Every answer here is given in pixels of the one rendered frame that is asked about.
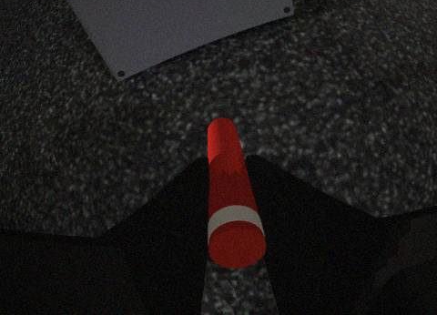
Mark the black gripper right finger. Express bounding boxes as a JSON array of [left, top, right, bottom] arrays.
[[245, 155, 437, 315]]

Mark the red peg with white band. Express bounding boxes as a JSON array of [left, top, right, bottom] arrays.
[[208, 118, 267, 269]]

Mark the dark grey panel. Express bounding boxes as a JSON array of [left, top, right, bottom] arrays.
[[67, 0, 294, 82]]

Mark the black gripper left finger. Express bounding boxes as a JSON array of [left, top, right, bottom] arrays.
[[0, 157, 208, 315]]

